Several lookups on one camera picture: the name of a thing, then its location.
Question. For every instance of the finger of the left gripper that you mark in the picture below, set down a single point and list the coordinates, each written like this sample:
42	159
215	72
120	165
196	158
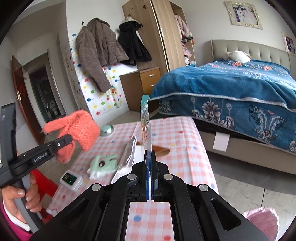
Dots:
57	144

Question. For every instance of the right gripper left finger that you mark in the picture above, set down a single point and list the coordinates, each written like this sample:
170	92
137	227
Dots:
139	192

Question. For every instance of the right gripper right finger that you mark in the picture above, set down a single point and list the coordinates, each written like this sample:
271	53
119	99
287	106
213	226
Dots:
161	189

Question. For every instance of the white torn paper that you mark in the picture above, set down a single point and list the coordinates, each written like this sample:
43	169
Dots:
129	166

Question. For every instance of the orange knit glove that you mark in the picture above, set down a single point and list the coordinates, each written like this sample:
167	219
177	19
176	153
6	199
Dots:
82	129

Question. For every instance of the silver foil bag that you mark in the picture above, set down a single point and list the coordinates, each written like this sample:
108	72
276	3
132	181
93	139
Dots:
128	154

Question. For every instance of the pink frilly trash bin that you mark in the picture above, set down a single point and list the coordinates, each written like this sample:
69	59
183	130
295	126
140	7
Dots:
265	219

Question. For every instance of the green frog plush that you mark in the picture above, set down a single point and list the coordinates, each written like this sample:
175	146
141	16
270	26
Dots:
102	165

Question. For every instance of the red plastic stool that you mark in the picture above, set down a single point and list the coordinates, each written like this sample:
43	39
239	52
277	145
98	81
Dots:
46	188

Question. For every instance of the white portable wifi device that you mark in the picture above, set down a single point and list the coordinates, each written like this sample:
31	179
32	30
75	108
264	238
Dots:
71	180

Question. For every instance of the white toilet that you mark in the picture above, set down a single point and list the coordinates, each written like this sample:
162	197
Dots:
53	108

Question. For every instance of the pink checkered tablecloth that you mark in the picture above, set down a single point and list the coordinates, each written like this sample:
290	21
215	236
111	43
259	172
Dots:
169	201

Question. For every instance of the dark red door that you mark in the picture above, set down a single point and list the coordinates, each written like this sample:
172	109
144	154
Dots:
24	101

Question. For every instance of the round green tin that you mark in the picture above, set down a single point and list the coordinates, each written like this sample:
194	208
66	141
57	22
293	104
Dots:
106	130

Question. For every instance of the polka dot white cabinet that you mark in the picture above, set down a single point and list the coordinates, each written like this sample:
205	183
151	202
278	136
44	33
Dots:
96	89

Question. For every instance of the brown drawer cabinet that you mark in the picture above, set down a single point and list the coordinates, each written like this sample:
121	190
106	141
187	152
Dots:
138	83

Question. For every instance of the brown quilted jacket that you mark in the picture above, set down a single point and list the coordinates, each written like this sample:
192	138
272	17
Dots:
97	47

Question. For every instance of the blue floral bedspread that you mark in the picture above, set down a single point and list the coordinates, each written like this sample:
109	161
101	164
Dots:
256	99

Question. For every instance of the black coat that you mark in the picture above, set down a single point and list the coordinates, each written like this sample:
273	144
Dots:
131	42

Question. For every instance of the wooden wardrobe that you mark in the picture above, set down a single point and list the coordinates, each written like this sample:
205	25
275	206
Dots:
160	34

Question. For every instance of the white pillow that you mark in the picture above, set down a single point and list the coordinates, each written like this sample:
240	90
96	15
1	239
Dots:
237	56

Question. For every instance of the pink hanging garment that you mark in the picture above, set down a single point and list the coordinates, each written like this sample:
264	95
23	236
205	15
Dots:
184	31

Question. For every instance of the framed wedding photo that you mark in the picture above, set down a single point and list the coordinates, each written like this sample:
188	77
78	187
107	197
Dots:
243	14

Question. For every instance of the small purple wall picture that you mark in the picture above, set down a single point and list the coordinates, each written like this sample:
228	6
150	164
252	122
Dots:
289	43

